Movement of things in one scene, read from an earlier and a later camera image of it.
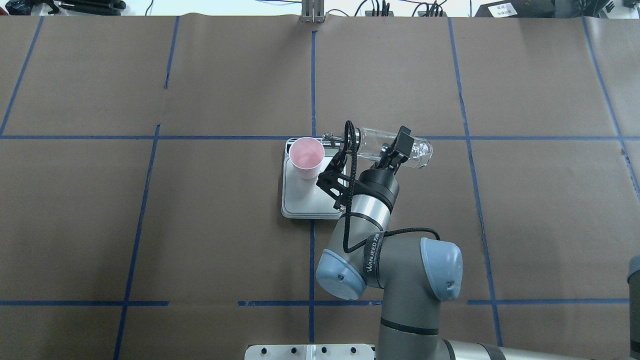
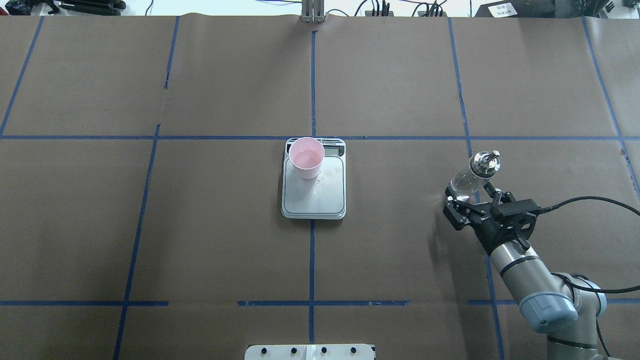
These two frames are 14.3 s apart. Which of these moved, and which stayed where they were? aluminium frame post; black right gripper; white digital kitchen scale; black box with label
Moved: black right gripper
Stayed: black box with label; aluminium frame post; white digital kitchen scale
